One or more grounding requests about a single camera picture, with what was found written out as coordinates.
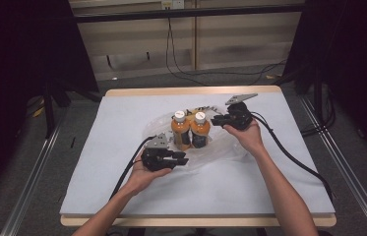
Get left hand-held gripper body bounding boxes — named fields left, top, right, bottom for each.
left=140, top=132, right=176, bottom=173

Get white table mat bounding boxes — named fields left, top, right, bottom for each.
left=59, top=91, right=336, bottom=217

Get black metal stand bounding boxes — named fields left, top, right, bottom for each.
left=312, top=70, right=326, bottom=127
left=41, top=80, right=71, bottom=140

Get aluminium floor rail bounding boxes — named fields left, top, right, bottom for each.
left=0, top=122, right=63, bottom=236
left=298, top=95, right=367, bottom=236

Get person's left hand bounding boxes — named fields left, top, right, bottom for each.
left=126, top=152, right=173, bottom=199

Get wooden table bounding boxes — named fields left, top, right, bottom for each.
left=60, top=85, right=337, bottom=228

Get white wall power outlet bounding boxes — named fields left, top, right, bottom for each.
left=160, top=0, right=185, bottom=11

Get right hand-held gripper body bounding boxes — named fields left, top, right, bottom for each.
left=224, top=92, right=260, bottom=132

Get black floor cables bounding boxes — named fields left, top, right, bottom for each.
left=300, top=83, right=336, bottom=138

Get black hanging wall cable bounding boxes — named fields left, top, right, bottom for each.
left=165, top=17, right=287, bottom=87

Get dark curtain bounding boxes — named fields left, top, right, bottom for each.
left=0, top=0, right=100, bottom=210
left=282, top=0, right=367, bottom=166

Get clear plastic bag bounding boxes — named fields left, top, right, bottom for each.
left=142, top=105, right=255, bottom=171

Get orange drink bottle white cap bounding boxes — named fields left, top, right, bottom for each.
left=190, top=111, right=212, bottom=149
left=170, top=110, right=193, bottom=151

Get person's right hand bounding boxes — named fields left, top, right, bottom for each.
left=223, top=118, right=268, bottom=156

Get black horizontal bar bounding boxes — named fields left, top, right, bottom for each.
left=72, top=4, right=305, bottom=24

